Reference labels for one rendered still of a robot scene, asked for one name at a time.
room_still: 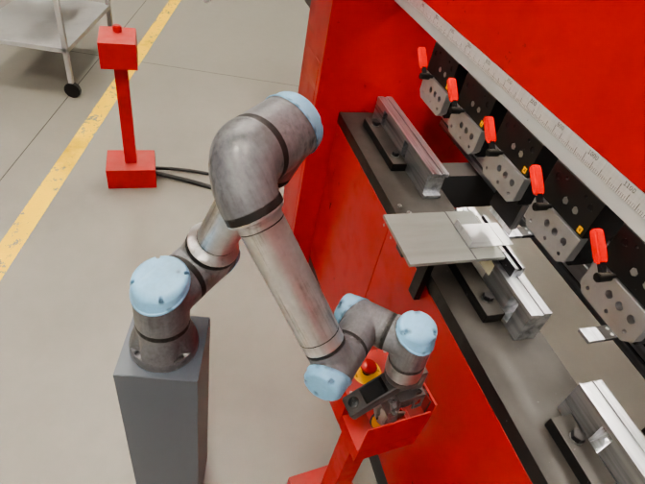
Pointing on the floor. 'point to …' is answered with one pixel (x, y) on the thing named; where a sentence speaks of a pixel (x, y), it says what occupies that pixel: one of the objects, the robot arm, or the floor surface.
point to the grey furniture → (52, 27)
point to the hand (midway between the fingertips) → (377, 420)
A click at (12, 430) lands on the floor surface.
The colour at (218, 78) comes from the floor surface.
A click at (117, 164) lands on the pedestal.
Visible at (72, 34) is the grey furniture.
